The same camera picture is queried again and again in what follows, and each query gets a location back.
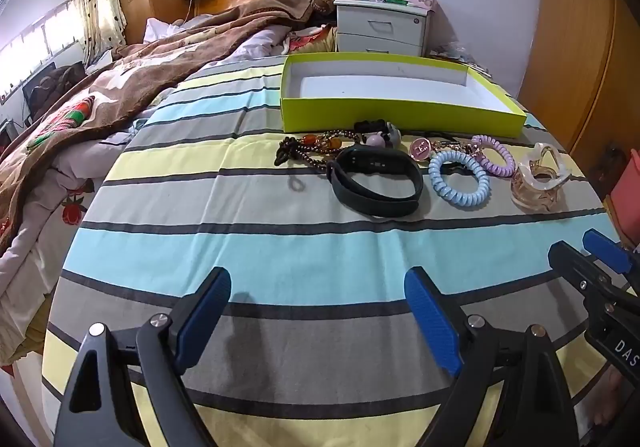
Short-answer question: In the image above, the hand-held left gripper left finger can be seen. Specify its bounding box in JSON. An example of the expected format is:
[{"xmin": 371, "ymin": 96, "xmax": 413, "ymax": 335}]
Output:
[{"xmin": 52, "ymin": 266, "xmax": 233, "ymax": 447}]

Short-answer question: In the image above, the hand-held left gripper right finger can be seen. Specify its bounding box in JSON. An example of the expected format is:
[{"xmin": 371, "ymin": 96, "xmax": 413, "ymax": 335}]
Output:
[{"xmin": 404, "ymin": 266, "xmax": 581, "ymax": 447}]

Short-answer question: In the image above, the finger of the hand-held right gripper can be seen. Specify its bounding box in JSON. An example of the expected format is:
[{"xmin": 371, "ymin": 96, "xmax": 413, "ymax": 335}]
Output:
[
  {"xmin": 582, "ymin": 228, "xmax": 640, "ymax": 278},
  {"xmin": 547, "ymin": 241, "xmax": 640, "ymax": 309}
]

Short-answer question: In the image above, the clear pink hair claw clip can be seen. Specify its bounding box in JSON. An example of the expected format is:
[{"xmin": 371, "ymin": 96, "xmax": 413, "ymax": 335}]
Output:
[{"xmin": 510, "ymin": 142, "xmax": 571, "ymax": 214}]

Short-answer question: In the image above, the purple spiral hair tie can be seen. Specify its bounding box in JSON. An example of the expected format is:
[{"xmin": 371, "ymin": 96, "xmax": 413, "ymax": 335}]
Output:
[{"xmin": 471, "ymin": 134, "xmax": 516, "ymax": 178}]

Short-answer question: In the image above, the blue spiral hair tie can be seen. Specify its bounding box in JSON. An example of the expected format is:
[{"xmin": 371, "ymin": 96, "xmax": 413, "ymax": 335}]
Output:
[{"xmin": 428, "ymin": 150, "xmax": 492, "ymax": 208}]

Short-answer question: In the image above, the black fitness band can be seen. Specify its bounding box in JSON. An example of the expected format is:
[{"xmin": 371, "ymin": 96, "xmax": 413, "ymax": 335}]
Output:
[{"xmin": 326, "ymin": 144, "xmax": 425, "ymax": 218}]

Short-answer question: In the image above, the brown beaded bracelet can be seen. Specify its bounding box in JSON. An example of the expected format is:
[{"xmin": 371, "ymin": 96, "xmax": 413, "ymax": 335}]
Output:
[{"xmin": 273, "ymin": 130, "xmax": 358, "ymax": 191}]

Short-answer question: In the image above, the lime green cardboard box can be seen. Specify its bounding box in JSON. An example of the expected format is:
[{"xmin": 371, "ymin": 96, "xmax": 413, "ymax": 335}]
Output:
[{"xmin": 279, "ymin": 52, "xmax": 528, "ymax": 139}]

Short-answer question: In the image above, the pink bin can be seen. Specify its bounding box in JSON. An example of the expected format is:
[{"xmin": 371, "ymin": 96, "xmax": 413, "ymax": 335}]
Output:
[{"xmin": 611, "ymin": 161, "xmax": 640, "ymax": 249}]

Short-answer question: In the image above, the person's foot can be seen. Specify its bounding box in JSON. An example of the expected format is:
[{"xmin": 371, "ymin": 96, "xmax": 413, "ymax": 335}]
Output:
[{"xmin": 584, "ymin": 371, "xmax": 628, "ymax": 430}]

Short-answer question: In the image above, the striped bed sheet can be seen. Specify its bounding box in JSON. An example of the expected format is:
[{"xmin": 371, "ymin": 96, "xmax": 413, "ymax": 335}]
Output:
[{"xmin": 41, "ymin": 54, "xmax": 623, "ymax": 447}]

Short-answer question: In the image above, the wide wooden wardrobe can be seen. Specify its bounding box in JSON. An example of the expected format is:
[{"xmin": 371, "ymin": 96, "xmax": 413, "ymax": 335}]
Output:
[{"xmin": 519, "ymin": 0, "xmax": 640, "ymax": 169}]

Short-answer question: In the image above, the brown fleece blanket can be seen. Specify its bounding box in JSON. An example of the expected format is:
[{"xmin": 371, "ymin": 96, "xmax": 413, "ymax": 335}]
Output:
[{"xmin": 0, "ymin": 0, "xmax": 315, "ymax": 253}]

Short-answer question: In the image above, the chair with dark clothes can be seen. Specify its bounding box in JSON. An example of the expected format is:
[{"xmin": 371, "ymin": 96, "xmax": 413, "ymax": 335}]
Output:
[{"xmin": 22, "ymin": 61, "xmax": 89, "ymax": 126}]

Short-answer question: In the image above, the white pillow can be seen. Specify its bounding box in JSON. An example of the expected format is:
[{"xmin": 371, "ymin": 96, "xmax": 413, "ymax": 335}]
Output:
[{"xmin": 144, "ymin": 17, "xmax": 201, "ymax": 46}]

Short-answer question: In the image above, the yellow and red pillow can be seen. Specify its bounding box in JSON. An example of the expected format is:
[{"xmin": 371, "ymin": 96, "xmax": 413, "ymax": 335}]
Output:
[{"xmin": 289, "ymin": 24, "xmax": 338, "ymax": 54}]

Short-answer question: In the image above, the grey nightstand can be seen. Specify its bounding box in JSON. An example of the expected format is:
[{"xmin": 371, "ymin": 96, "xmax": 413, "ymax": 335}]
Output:
[{"xmin": 334, "ymin": 0, "xmax": 432, "ymax": 60}]

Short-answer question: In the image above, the window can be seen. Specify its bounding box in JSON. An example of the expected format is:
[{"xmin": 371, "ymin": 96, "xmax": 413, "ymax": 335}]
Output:
[{"xmin": 0, "ymin": 0, "xmax": 84, "ymax": 94}]

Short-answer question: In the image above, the dotted curtain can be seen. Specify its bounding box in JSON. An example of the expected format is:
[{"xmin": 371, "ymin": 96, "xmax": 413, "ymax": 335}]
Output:
[{"xmin": 69, "ymin": 0, "xmax": 129, "ymax": 66}]

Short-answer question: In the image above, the round pink charm with chain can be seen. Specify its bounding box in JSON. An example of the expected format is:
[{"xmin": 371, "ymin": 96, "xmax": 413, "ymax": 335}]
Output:
[{"xmin": 410, "ymin": 137, "xmax": 476, "ymax": 163}]

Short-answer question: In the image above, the black hair tie with ball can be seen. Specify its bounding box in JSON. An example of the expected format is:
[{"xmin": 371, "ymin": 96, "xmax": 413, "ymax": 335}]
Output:
[{"xmin": 354, "ymin": 120, "xmax": 402, "ymax": 148}]

